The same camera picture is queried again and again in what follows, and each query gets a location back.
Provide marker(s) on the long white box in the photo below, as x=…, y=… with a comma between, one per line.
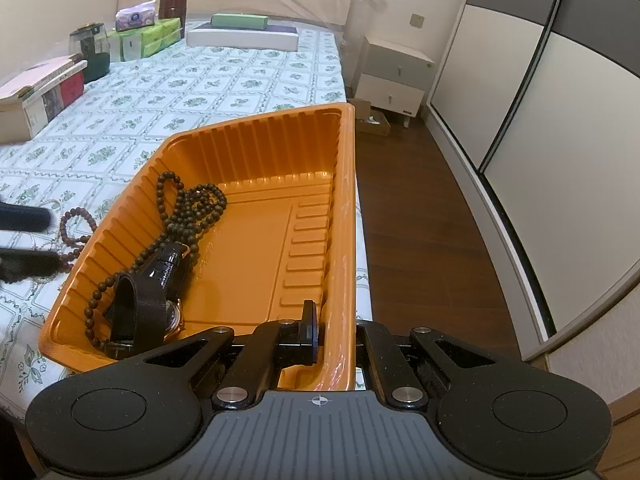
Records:
x=242, y=40

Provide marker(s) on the dark green box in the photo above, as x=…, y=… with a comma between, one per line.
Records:
x=96, y=67

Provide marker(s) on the orange plastic tray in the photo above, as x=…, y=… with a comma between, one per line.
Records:
x=250, y=260

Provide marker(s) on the beige cardboard box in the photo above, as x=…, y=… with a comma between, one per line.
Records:
x=20, y=120

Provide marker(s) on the brown carton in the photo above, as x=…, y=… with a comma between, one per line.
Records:
x=173, y=7

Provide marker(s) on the wall socket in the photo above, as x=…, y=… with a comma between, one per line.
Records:
x=417, y=20

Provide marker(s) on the small open cardboard box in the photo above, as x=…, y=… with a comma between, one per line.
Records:
x=372, y=120

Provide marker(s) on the glossy black wristband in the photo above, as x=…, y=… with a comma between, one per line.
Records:
x=167, y=264

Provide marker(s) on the long green box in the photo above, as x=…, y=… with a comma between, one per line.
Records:
x=239, y=20

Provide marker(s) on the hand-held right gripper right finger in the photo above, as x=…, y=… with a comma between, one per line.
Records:
x=374, y=355

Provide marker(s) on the glass jar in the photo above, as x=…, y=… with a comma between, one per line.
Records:
x=87, y=40

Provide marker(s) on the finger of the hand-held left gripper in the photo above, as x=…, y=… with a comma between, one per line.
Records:
x=22, y=217
x=27, y=264

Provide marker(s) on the stack of books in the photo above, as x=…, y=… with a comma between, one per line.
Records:
x=55, y=85

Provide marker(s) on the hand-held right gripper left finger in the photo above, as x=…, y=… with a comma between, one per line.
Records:
x=310, y=332

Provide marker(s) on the white grey sliding wardrobe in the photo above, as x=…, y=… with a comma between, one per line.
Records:
x=550, y=110

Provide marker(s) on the purple tissue box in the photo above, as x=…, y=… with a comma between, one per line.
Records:
x=135, y=17

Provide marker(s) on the green tissue pack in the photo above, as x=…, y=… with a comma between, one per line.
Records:
x=145, y=40

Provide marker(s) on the white nightstand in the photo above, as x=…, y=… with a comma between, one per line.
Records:
x=395, y=75

